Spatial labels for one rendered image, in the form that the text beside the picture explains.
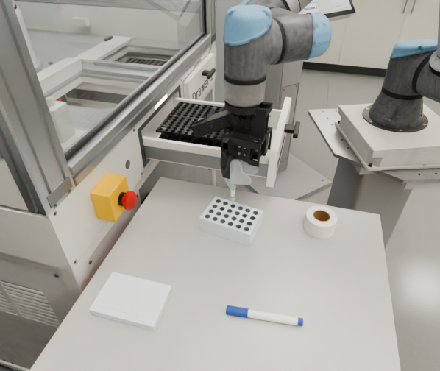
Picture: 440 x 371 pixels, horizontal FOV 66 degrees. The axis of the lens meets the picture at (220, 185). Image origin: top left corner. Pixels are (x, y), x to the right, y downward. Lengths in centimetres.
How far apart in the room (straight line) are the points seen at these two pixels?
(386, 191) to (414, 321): 68
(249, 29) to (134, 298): 51
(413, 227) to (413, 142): 109
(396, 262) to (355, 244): 110
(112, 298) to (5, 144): 32
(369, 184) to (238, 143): 65
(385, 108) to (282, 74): 82
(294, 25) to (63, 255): 57
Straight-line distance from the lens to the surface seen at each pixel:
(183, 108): 101
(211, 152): 83
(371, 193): 124
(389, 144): 107
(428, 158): 113
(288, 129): 89
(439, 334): 175
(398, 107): 114
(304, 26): 64
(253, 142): 64
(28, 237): 72
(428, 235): 214
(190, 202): 87
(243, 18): 57
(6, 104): 54
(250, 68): 59
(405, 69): 110
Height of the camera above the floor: 134
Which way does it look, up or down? 39 degrees down
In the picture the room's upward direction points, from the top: straight up
